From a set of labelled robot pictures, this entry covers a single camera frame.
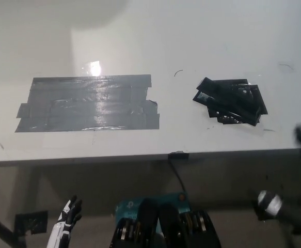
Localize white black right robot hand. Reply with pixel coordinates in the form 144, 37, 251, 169
253, 123, 301, 236

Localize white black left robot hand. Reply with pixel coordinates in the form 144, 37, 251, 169
46, 195, 84, 248

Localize black tape spot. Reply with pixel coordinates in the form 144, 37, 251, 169
207, 79, 268, 127

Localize black floor tape patch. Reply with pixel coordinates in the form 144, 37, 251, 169
13, 210, 49, 236

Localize black diagonal metal bar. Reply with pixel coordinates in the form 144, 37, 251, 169
0, 206, 28, 248

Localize teal router box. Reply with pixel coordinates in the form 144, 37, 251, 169
115, 191, 192, 235

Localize black cable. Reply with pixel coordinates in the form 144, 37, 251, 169
168, 157, 187, 194

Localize grey duct tape patch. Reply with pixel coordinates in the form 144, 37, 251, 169
14, 74, 161, 133

